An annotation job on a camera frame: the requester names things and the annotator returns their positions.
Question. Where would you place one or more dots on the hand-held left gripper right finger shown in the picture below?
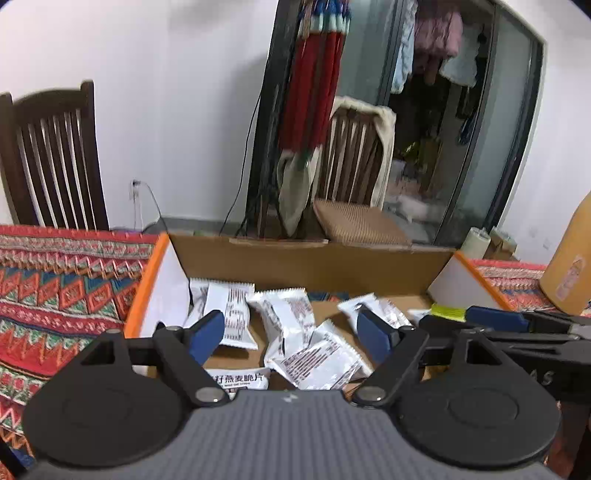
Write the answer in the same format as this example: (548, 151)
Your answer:
(374, 334)

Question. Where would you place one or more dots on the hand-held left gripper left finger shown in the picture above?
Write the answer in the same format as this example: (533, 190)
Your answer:
(207, 334)

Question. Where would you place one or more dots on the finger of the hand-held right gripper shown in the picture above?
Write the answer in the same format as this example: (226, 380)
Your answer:
(443, 326)
(496, 317)

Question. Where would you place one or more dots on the lime green snack packet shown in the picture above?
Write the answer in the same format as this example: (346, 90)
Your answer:
(447, 313)

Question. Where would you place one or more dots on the pile of white snack packets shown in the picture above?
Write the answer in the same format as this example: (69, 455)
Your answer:
(286, 323)

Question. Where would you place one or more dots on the orange cardboard box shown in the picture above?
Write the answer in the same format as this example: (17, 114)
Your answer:
(323, 267)

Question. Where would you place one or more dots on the small cardboard box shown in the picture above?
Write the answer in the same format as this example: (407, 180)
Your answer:
(503, 242)

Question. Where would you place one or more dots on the yellow thermos jug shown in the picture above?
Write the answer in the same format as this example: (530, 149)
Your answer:
(570, 267)

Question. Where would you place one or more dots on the woven seat cushion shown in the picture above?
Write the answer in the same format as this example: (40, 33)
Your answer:
(360, 221)

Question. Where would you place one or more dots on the patterned red tablecloth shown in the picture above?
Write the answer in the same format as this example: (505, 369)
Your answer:
(60, 295)

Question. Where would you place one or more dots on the cream cloth bag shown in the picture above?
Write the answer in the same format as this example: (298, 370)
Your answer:
(295, 194)

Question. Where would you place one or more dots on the brown wooden slatted chair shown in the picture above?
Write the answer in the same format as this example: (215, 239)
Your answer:
(351, 152)

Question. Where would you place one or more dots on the sliding glass door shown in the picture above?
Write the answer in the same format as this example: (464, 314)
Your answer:
(503, 115)

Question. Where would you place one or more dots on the dark wooden chair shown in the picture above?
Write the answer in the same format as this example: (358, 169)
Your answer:
(51, 157)

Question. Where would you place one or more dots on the white hanging garment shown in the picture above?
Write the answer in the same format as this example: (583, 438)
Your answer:
(459, 64)

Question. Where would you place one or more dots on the light blue hanging shirt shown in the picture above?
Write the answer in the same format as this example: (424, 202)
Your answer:
(402, 50)

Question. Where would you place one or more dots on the pink hanging clothes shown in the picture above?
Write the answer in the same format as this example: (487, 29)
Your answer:
(436, 37)

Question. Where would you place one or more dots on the white wall socket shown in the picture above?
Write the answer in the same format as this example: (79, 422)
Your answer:
(135, 189)

